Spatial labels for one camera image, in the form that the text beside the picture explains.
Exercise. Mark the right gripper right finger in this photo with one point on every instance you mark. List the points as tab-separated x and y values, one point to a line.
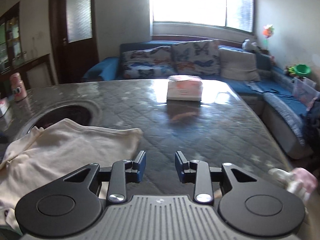
200	174

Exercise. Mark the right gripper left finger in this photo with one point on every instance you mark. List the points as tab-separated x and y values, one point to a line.
120	174

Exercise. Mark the cream sweatshirt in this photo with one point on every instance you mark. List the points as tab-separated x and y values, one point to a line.
44	155

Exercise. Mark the child in dark clothes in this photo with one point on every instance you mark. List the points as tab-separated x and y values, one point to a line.
313	119

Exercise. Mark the gloved right hand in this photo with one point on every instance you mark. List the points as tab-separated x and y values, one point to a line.
299	181

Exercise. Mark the quilted grey table cover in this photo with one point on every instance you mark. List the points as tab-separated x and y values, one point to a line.
221	130

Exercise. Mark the black induction cooktop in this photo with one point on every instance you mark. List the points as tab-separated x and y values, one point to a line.
76	113

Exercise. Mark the pink white tissue pack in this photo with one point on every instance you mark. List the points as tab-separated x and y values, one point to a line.
184	88

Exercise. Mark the blue sofa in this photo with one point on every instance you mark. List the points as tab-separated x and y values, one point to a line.
282	113

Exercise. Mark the beige sofa cushion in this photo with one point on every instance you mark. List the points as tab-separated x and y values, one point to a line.
238	65

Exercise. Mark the left butterfly cushion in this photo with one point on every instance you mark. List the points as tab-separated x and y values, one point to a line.
148	63

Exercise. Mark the butterfly cushion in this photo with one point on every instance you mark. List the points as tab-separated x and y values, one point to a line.
197	57
148	63

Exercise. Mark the right butterfly cushion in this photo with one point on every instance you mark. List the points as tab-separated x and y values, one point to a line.
197	57

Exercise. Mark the wooden sideboard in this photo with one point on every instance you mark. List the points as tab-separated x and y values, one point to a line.
34	73

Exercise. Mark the pink cartoon water bottle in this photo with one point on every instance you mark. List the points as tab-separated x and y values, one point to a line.
17	87

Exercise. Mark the white plush toy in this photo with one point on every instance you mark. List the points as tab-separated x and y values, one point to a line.
250	46

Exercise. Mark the translucent storage box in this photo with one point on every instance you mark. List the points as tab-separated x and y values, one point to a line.
303	92

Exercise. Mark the white tissue box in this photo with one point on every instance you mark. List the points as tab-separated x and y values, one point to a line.
4	106

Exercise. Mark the green toy bowl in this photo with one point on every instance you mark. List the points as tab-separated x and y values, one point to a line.
302	70

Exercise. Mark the dark wooden display cabinet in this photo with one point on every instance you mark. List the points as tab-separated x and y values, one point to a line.
10	38

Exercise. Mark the dark wooden door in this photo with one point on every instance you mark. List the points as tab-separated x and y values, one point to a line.
72	34

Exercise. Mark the window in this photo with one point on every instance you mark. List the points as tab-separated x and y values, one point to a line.
234	14

